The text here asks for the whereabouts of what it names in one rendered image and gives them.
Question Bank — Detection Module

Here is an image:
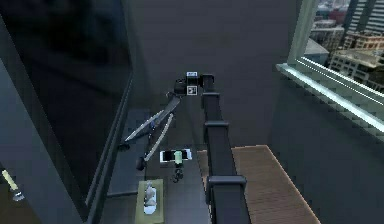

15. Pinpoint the pale green keychain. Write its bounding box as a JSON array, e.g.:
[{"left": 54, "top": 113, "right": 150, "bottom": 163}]
[{"left": 171, "top": 150, "right": 186, "bottom": 184}]

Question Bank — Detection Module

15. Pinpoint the dark grey television stand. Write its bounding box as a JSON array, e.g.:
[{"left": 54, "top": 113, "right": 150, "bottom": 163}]
[{"left": 99, "top": 107, "right": 214, "bottom": 224}]

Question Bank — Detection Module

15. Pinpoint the white mobile phone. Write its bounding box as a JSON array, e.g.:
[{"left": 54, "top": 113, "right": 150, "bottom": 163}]
[{"left": 159, "top": 148, "right": 194, "bottom": 165}]

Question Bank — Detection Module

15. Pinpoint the pale yellow stick grey base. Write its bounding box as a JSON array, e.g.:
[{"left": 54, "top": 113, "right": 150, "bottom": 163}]
[{"left": 0, "top": 169, "right": 26, "bottom": 203}]

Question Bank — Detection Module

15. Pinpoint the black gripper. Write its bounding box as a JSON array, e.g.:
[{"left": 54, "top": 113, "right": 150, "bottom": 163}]
[{"left": 117, "top": 77, "right": 188, "bottom": 172}]

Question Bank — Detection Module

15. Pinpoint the green tissue box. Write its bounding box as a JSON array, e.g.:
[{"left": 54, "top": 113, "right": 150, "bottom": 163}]
[{"left": 134, "top": 178, "right": 165, "bottom": 224}]

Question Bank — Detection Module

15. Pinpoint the pale framed window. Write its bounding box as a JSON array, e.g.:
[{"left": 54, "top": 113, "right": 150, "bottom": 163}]
[{"left": 275, "top": 0, "right": 384, "bottom": 135}]

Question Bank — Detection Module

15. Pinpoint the large black television set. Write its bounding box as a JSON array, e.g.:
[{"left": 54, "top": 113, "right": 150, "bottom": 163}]
[{"left": 0, "top": 0, "right": 135, "bottom": 222}]

